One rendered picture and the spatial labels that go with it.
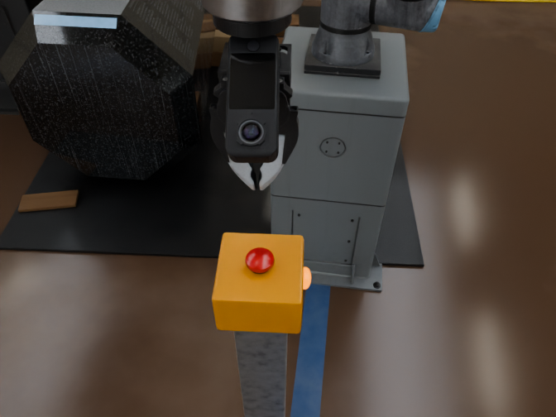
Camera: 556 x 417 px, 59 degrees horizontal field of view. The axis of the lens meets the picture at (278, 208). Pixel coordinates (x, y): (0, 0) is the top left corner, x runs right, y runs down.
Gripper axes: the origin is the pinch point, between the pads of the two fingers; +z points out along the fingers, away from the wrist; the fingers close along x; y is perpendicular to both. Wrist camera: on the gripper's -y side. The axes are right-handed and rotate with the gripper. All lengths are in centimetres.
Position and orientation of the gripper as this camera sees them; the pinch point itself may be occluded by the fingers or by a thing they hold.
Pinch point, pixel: (256, 184)
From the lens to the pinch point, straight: 56.7
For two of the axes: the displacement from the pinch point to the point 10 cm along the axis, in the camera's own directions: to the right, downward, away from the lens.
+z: 0.0, 6.9, 7.2
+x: -10.0, -0.4, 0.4
